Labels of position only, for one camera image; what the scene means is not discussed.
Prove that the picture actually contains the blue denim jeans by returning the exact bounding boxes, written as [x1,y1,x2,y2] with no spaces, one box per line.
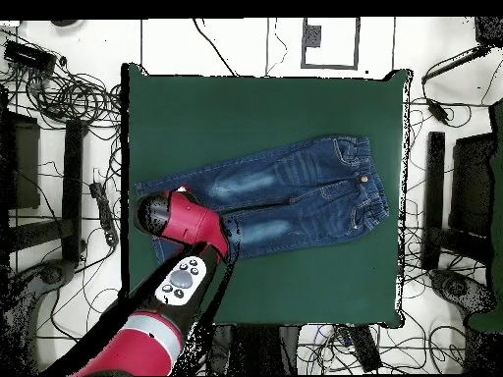
[134,135,390,265]

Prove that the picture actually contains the dark flat panel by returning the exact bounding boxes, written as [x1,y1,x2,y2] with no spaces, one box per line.
[448,132,497,238]
[0,111,41,211]

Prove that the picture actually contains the dark green table cloth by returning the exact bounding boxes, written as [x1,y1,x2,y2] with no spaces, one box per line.
[119,62,414,329]

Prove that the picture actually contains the black power strip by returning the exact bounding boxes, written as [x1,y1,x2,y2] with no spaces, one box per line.
[348,324,383,373]
[88,181,120,247]

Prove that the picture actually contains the black stand leg bar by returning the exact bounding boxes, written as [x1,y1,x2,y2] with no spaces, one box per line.
[61,119,86,263]
[422,131,447,271]

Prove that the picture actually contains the small grey square patch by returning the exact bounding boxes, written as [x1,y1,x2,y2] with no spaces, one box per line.
[304,25,323,49]

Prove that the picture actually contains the black round stand base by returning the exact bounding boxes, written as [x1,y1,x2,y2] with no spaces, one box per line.
[428,268,493,313]
[36,259,77,287]

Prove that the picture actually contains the black power brick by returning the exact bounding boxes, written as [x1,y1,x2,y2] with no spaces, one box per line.
[425,97,452,126]

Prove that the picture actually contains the black rod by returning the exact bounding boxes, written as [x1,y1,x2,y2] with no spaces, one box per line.
[420,44,489,84]

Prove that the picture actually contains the black corner box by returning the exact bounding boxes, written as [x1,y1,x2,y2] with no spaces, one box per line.
[474,16,503,49]

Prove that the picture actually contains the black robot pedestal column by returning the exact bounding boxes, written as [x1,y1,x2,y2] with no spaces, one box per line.
[207,324,301,377]

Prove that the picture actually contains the long black floor cable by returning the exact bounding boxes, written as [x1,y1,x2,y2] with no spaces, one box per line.
[191,18,240,77]

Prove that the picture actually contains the grey square floor frame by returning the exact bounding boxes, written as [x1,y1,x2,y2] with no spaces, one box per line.
[301,17,361,71]

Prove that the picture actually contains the tangle of black cables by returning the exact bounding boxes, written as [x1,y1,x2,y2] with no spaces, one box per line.
[26,68,123,128]

